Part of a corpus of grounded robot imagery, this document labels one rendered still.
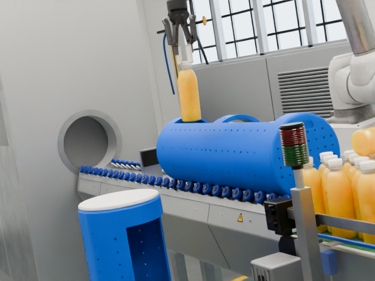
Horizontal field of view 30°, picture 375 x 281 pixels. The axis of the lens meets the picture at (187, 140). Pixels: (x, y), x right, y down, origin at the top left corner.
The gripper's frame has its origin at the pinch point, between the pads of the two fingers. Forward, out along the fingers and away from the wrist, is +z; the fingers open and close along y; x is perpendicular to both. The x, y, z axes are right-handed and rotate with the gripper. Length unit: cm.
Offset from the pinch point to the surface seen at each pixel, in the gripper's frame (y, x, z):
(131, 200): 36, 17, 45
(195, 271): -95, -211, 151
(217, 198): -5, 0, 55
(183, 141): -3.2, -17.4, 33.4
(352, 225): 5, 89, 51
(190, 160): -1.7, -11.3, 40.7
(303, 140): 20, 92, 26
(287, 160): 24, 90, 30
